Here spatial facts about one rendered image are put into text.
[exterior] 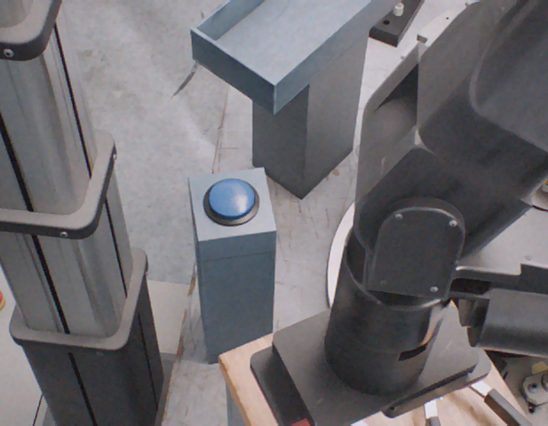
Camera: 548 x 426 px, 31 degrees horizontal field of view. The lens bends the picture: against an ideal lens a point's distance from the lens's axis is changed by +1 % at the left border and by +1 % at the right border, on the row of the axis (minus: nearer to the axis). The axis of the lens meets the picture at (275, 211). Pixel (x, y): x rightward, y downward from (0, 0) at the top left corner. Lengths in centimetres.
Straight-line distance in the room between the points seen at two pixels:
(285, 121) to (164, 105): 122
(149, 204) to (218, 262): 125
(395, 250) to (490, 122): 7
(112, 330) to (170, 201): 94
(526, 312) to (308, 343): 14
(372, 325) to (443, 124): 13
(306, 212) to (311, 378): 64
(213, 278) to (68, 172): 18
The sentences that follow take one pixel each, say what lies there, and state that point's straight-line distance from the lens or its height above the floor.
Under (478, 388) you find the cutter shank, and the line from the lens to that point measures 75.
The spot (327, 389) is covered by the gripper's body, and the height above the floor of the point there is 126.
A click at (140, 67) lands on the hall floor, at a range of 238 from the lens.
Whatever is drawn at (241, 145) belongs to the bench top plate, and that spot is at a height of 78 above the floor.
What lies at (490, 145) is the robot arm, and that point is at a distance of 38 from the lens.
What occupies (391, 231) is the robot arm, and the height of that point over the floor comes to 142.
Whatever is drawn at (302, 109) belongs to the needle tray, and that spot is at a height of 95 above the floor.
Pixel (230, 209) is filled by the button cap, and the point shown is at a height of 104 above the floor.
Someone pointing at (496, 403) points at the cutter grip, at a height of 109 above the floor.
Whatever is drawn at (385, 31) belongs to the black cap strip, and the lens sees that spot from 134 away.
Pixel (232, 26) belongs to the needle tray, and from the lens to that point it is 102.
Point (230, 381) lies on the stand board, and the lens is 76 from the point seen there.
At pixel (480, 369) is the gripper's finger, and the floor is 124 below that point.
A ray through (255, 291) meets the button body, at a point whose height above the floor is 93.
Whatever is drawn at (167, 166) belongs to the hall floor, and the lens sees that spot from 219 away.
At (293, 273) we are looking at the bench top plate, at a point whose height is 78.
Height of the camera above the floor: 176
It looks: 56 degrees down
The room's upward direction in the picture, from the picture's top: 2 degrees clockwise
